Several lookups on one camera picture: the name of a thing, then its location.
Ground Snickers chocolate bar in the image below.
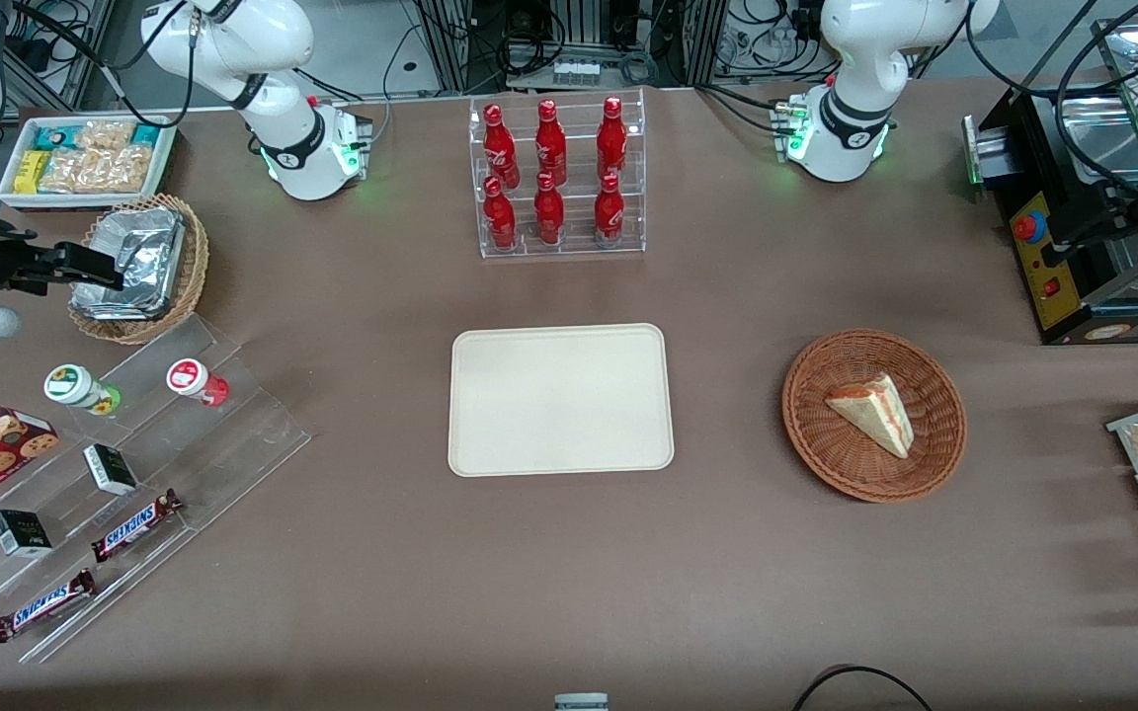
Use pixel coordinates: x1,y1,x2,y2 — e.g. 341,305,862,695
0,569,97,644
91,489,184,564

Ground black sealing machine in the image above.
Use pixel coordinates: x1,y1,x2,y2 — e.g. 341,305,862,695
962,18,1138,347

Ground brown round wicker basket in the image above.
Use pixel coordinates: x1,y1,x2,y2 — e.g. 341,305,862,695
781,329,968,505

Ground yellow snack packet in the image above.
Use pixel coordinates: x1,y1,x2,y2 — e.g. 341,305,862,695
14,150,51,195

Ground clear acrylic stepped display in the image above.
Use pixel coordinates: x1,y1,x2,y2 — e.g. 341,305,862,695
0,314,313,665

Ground tan wicker basket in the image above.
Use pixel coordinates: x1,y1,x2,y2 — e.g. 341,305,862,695
67,194,210,346

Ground clear bag of crackers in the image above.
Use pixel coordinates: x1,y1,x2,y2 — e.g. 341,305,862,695
39,120,157,195

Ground aluminium frame rack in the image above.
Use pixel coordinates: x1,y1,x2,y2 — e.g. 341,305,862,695
411,0,728,95

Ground red yogurt cup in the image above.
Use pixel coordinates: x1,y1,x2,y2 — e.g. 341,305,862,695
166,358,230,408

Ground red cola bottle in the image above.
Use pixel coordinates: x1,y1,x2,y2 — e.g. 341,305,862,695
533,172,566,246
483,103,521,189
483,176,519,251
597,96,628,182
594,173,626,248
534,99,568,187

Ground small black box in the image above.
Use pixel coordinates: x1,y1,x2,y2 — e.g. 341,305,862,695
0,509,53,559
83,443,139,497

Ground clear acrylic bottle rack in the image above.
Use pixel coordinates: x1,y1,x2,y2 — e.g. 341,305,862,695
468,87,647,260

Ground black floor cable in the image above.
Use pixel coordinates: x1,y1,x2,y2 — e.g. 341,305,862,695
791,666,935,711

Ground white snack bin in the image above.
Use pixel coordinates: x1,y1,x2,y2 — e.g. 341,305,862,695
0,115,178,211

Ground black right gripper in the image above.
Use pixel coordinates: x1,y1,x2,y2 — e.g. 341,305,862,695
0,231,126,297

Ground cream plastic tray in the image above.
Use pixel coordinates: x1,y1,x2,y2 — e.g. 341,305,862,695
447,323,676,478

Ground green yogurt cup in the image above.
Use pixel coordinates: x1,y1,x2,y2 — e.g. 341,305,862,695
43,364,122,417

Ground stacked aluminium foil trays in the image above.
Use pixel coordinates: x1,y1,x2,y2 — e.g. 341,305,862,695
70,206,186,322

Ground wrapped triangle sandwich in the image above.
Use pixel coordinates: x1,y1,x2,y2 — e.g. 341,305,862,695
825,372,916,460

